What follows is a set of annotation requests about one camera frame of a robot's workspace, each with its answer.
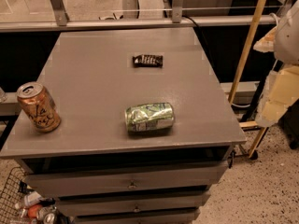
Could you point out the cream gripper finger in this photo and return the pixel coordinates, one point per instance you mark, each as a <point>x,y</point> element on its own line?
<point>281,90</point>

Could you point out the dark chocolate rxbar wrapper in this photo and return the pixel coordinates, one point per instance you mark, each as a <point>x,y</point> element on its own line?
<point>148,60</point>

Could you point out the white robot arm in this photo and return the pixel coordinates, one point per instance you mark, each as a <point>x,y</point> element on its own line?
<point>283,40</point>

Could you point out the crushed green soda can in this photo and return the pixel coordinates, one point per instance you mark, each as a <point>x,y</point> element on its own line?
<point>149,117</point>

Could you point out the orange LaCroix can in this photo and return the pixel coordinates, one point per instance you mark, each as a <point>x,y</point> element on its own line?
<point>37,103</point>

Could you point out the silver can in basket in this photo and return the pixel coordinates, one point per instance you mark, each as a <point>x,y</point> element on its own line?
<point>47,215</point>

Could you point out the wooden broom stick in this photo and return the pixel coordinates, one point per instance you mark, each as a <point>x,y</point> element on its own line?
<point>245,52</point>

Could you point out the top grey drawer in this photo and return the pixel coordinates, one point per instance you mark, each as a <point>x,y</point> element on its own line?
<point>127,179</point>

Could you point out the grey drawer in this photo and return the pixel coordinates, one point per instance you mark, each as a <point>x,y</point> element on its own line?
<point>127,179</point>
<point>171,216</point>
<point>133,203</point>

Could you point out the middle grey drawer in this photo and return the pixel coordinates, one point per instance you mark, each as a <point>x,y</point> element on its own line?
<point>133,203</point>

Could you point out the grey drawer cabinet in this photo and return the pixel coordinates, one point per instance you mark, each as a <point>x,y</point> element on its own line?
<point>92,79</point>

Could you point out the bottom grey drawer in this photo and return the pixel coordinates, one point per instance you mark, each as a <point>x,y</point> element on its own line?
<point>171,216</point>

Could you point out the white bottle in basket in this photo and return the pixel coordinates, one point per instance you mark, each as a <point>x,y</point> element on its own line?
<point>28,200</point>

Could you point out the orange item in basket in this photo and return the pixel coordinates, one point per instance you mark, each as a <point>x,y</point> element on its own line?
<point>33,210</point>

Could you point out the grey metal rail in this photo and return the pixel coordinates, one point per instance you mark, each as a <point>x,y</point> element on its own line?
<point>44,26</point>

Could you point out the black wire basket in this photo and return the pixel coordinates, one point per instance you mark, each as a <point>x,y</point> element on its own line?
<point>14,190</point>

